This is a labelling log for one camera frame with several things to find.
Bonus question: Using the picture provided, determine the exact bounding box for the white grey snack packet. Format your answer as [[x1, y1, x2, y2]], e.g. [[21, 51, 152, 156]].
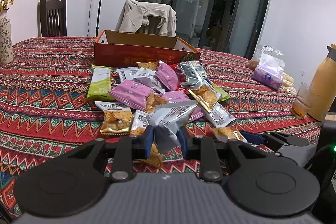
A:
[[146, 101, 197, 153]]

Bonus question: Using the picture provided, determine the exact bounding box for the large pink snack packet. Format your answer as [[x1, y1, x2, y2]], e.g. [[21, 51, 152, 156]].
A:
[[108, 80, 154, 111]]

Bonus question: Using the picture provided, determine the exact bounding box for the green white snack bar packet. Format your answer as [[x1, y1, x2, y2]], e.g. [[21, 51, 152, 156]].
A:
[[86, 65, 115, 102]]

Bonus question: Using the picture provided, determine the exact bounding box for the gold cracker snack packet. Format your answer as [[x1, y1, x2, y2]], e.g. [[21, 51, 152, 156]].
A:
[[95, 101, 133, 135]]

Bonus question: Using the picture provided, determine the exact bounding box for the white cracker packet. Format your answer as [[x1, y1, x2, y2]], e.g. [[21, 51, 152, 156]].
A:
[[202, 102, 236, 128]]

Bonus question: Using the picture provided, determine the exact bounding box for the drinking glass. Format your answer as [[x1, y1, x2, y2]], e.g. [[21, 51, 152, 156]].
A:
[[291, 83, 315, 119]]

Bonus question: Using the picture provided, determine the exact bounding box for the gold clear cracker packet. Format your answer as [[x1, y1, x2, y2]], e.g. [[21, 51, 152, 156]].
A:
[[189, 85, 219, 113]]

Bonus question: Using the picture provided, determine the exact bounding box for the orange thermos bottle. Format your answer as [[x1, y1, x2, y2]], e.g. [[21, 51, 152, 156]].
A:
[[308, 44, 336, 122]]

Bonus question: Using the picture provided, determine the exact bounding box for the purple tissue pack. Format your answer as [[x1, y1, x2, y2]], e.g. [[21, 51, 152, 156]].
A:
[[252, 53, 285, 91]]

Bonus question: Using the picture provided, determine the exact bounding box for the black seaweed snack packet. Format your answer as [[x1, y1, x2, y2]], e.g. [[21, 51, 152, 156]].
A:
[[179, 61, 208, 90]]

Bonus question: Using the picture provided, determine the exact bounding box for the small pink snack packet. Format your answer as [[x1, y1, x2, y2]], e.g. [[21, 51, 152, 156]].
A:
[[155, 60, 179, 91]]

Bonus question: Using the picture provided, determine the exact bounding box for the clear plastic bag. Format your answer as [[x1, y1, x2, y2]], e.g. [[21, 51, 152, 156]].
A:
[[245, 44, 294, 88]]

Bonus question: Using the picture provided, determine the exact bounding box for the red patterned tablecloth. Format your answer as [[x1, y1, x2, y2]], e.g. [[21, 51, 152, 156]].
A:
[[1, 37, 321, 221]]

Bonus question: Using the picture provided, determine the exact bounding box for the orange cardboard box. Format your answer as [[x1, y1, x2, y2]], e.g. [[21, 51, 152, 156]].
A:
[[94, 30, 201, 68]]

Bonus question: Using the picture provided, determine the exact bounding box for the chair with brown seat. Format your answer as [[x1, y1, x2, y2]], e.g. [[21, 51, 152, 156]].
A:
[[137, 16, 163, 35]]

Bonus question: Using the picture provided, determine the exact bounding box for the beige jacket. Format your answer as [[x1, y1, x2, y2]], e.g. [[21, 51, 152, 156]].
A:
[[115, 0, 177, 37]]

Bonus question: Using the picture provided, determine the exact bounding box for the dark wooden chair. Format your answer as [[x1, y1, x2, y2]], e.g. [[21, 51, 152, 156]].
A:
[[39, 0, 67, 37]]

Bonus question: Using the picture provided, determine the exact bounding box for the floral ceramic vase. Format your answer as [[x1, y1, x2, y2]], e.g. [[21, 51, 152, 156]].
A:
[[0, 10, 14, 65]]

